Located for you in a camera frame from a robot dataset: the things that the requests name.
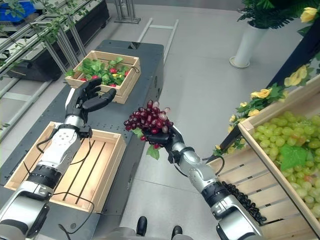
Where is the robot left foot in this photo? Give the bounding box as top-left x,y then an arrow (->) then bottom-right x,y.
136,216 -> 148,237

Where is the empty wooden crate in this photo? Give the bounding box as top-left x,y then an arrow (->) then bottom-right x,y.
4,121 -> 127,214

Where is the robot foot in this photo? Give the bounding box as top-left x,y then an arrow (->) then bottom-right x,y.
136,216 -> 148,237
171,225 -> 183,240

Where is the aluminium ladder frame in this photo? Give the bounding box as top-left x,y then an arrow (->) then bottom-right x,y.
136,17 -> 180,66

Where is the blue plastic bin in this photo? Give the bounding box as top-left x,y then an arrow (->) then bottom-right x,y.
0,0 -> 49,25

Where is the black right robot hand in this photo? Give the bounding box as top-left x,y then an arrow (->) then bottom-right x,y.
145,125 -> 185,152

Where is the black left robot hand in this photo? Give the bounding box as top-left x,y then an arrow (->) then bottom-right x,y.
65,77 -> 118,123

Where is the black grape bunch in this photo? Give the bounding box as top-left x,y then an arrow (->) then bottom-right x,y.
221,180 -> 267,225

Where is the green vine garland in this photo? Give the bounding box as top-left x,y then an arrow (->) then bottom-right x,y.
0,0 -> 99,81

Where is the wooden crate of green grapes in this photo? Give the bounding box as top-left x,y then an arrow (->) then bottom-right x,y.
237,74 -> 320,238

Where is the strawberry plant greenery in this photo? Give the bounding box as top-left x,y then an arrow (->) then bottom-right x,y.
65,56 -> 131,87

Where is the slatted wooden crate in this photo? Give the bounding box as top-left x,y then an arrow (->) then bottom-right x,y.
206,141 -> 319,240

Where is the green fern plant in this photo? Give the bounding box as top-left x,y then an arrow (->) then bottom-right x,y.
237,0 -> 320,30

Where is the dark grey low table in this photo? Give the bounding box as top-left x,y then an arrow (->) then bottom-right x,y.
0,39 -> 165,240

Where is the dark blue shelf post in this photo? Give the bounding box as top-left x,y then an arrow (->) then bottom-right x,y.
215,27 -> 320,156

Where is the yellow rose garland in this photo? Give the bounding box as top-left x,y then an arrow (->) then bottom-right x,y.
212,6 -> 320,157

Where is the black rolling case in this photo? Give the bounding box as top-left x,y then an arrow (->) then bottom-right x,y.
5,0 -> 111,82

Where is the aluminium frame rack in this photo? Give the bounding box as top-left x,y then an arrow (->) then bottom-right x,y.
0,0 -> 106,141

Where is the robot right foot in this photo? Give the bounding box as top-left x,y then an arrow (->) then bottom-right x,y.
171,225 -> 183,240

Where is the red grape bunch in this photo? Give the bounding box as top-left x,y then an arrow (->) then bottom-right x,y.
123,100 -> 174,161

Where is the white tall vase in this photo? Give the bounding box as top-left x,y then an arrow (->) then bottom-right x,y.
229,20 -> 270,69

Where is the green grapes pile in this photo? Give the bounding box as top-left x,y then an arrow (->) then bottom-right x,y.
251,110 -> 320,218

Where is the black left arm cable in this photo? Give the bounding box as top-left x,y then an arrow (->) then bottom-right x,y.
22,129 -> 95,240

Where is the wooden crate with strawberry plants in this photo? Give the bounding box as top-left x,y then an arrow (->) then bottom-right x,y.
64,50 -> 141,105

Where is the aluminium profile stand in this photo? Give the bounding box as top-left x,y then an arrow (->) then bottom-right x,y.
114,0 -> 141,25

